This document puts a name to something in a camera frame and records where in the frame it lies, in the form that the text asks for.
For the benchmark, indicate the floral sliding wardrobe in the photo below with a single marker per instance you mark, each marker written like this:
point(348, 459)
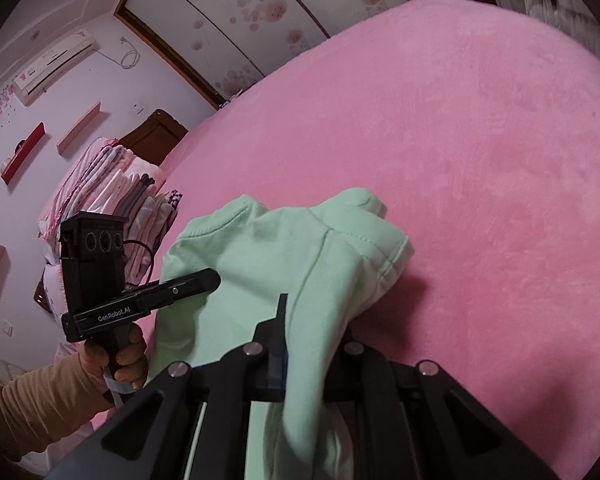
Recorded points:
point(223, 47)

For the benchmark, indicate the stack of folded clothes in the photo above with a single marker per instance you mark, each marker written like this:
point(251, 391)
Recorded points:
point(150, 216)

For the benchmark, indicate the pink wall shelf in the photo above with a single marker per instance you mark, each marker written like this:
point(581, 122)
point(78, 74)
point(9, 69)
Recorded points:
point(75, 130)

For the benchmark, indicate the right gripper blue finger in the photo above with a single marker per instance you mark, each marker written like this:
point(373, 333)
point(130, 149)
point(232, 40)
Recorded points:
point(272, 375)

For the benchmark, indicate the dark wooden headboard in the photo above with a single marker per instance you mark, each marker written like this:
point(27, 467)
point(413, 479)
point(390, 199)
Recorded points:
point(155, 138)

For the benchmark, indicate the white wall air conditioner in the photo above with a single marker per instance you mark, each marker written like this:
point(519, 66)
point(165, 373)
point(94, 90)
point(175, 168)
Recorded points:
point(52, 63)

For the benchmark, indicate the folded pink quilts pile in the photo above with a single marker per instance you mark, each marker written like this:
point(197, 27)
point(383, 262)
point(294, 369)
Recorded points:
point(99, 181)

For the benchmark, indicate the red wall shelf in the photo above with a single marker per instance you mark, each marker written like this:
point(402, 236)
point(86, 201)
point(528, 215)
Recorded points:
point(22, 151)

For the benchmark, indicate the left forearm tan sleeve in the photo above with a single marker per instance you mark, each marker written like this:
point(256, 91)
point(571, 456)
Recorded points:
point(44, 406)

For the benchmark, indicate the pink bed blanket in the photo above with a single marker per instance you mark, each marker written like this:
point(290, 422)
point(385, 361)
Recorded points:
point(432, 175)

